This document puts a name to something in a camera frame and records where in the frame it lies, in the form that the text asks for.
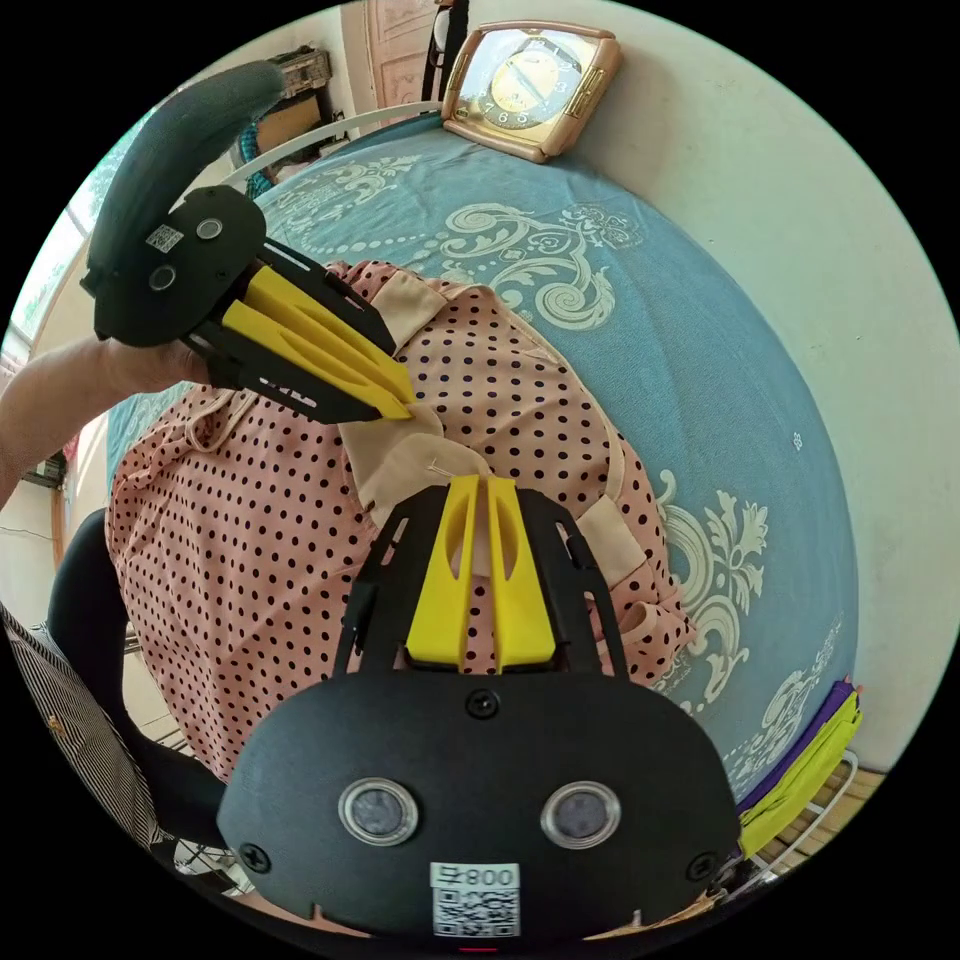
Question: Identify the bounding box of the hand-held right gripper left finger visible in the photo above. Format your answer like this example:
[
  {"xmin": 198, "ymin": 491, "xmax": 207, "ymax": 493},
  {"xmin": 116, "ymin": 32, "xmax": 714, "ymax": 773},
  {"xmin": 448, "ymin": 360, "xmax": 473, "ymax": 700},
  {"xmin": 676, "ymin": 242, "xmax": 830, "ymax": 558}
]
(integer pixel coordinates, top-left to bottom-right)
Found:
[{"xmin": 404, "ymin": 473, "xmax": 482, "ymax": 667}]

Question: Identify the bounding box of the person's left forearm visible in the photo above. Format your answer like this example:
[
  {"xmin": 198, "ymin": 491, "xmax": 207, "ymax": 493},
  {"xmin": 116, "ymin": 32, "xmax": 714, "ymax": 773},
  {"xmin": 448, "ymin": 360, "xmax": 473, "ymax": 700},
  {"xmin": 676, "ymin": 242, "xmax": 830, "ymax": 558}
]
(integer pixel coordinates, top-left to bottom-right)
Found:
[{"xmin": 0, "ymin": 350, "xmax": 125, "ymax": 513}]

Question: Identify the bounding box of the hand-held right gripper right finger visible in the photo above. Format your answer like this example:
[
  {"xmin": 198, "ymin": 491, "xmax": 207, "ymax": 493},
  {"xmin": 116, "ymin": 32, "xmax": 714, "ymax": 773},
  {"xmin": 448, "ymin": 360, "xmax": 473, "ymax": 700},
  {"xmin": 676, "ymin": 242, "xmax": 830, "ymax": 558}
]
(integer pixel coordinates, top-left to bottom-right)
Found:
[{"xmin": 486, "ymin": 478, "xmax": 559, "ymax": 673}]

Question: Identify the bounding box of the pile of clothes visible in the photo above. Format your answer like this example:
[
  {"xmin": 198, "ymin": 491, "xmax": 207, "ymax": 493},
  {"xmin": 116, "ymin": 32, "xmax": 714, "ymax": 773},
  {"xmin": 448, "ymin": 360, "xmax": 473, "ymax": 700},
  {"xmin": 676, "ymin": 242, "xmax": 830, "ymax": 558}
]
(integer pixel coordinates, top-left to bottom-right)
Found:
[{"xmin": 737, "ymin": 673, "xmax": 865, "ymax": 861}]

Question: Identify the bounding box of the pink door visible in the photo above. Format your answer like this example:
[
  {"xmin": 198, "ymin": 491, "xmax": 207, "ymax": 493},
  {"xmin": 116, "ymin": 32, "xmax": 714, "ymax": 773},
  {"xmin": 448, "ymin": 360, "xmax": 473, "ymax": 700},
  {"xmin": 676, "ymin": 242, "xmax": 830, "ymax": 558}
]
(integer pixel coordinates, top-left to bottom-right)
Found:
[{"xmin": 359, "ymin": 0, "xmax": 453, "ymax": 114}]

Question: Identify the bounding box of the pink and gold clock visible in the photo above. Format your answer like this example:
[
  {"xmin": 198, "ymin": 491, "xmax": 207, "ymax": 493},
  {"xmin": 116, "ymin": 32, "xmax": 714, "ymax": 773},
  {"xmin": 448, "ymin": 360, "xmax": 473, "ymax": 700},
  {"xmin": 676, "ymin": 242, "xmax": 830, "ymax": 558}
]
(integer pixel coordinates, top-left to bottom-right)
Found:
[{"xmin": 440, "ymin": 20, "xmax": 623, "ymax": 165}]

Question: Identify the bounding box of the pink dotted t-shirt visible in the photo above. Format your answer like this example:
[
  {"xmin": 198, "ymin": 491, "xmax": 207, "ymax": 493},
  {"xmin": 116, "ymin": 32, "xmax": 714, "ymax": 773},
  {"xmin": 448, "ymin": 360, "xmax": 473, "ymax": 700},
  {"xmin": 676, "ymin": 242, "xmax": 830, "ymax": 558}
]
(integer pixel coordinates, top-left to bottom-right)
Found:
[{"xmin": 104, "ymin": 258, "xmax": 700, "ymax": 786}]

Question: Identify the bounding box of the bed with blue printed sheet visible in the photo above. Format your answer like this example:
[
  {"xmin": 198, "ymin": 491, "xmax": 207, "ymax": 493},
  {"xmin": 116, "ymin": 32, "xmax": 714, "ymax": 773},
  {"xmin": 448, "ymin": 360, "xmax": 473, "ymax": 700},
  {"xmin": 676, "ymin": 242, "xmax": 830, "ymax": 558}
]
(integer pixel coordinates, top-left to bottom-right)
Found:
[{"xmin": 103, "ymin": 104, "xmax": 864, "ymax": 810}]

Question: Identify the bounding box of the window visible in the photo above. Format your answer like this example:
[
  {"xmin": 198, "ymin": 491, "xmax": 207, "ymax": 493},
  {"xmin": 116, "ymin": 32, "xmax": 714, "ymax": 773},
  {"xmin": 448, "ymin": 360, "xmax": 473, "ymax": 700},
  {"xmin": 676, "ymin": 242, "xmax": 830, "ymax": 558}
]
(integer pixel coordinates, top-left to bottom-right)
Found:
[{"xmin": 5, "ymin": 112, "xmax": 145, "ymax": 348}]

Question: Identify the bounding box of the person's left hand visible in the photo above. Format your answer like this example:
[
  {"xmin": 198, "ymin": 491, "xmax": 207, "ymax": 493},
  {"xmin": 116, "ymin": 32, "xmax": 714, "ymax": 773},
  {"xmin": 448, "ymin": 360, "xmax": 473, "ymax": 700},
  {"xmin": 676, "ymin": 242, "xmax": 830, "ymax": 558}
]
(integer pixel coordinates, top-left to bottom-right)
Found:
[{"xmin": 99, "ymin": 332, "xmax": 217, "ymax": 400}]

